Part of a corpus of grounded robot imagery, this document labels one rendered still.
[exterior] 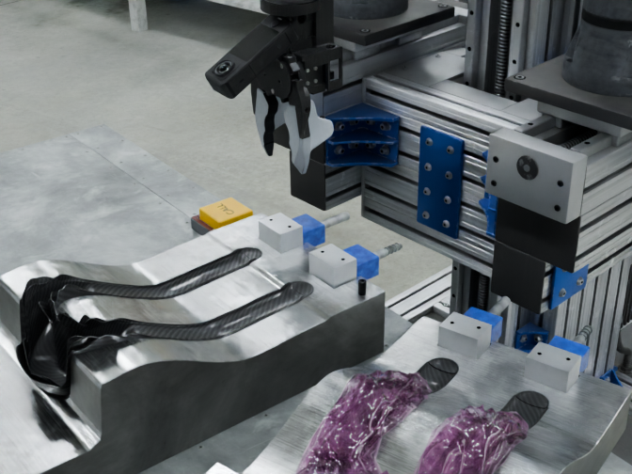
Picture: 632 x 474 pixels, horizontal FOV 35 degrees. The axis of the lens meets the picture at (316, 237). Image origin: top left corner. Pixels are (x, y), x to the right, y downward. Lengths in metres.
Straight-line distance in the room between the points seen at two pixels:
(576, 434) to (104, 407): 0.48
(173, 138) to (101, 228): 2.31
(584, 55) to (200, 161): 2.41
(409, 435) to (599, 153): 0.55
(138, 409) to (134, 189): 0.68
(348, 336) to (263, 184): 2.29
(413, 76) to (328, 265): 0.58
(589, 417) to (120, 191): 0.89
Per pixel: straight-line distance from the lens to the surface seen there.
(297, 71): 1.17
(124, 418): 1.04
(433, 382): 1.12
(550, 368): 1.11
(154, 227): 1.54
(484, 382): 1.11
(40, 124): 4.11
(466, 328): 1.15
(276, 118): 1.27
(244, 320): 1.16
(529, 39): 1.61
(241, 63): 1.15
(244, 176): 3.51
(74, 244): 1.52
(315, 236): 1.30
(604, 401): 1.11
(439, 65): 1.74
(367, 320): 1.19
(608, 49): 1.39
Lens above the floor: 1.53
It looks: 29 degrees down
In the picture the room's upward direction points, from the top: 1 degrees counter-clockwise
